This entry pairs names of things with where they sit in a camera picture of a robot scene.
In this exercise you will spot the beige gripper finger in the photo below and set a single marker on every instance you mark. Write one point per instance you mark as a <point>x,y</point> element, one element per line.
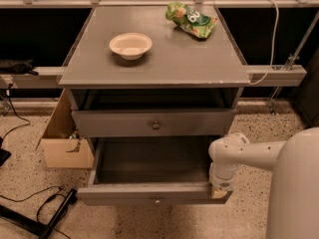
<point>218,193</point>

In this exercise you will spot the grey drawer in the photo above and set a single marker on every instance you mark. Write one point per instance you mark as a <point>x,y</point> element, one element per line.
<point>154,123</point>
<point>168,170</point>

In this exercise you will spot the grey top drawer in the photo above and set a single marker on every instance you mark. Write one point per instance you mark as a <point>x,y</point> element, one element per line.
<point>154,123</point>

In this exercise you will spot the grey drawer cabinet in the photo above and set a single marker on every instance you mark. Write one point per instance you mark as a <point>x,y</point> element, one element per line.
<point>172,49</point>

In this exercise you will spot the green snack bag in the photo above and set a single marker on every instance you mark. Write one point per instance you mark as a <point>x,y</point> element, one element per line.
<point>190,20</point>

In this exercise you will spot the cardboard box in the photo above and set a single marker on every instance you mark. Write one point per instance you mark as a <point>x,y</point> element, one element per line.
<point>62,144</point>

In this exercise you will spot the black cloth bundle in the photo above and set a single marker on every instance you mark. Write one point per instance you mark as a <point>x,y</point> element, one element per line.
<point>16,67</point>

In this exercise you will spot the metal rail beam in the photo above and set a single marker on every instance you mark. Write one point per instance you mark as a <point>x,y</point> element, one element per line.
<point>128,78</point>

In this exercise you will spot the white paper bowl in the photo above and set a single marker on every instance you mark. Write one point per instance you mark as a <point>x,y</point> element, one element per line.
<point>130,46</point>

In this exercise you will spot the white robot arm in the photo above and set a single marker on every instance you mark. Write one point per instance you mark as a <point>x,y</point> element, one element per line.
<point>293,208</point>

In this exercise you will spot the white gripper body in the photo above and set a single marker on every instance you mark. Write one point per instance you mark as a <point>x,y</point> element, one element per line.
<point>221,182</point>

